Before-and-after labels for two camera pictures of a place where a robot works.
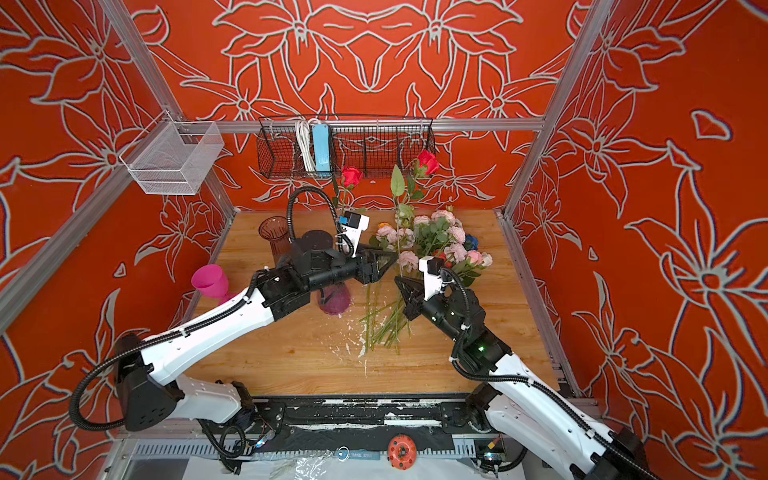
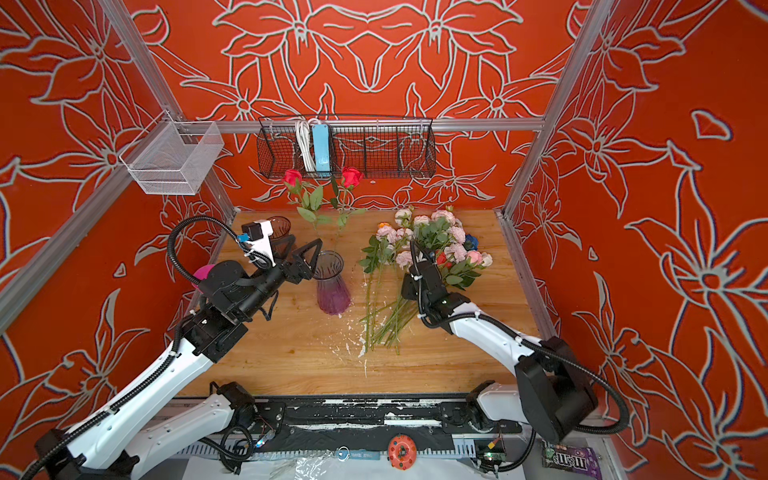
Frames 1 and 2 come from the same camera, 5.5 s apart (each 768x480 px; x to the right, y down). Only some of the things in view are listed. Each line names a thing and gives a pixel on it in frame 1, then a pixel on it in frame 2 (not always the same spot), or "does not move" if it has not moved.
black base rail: [440, 425] does not move
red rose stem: [425, 163] → [292, 180]
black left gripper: [371, 271] → [295, 275]
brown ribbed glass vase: [276, 229] does not move
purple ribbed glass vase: [337, 301] does not move
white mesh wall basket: [174, 157] does not move
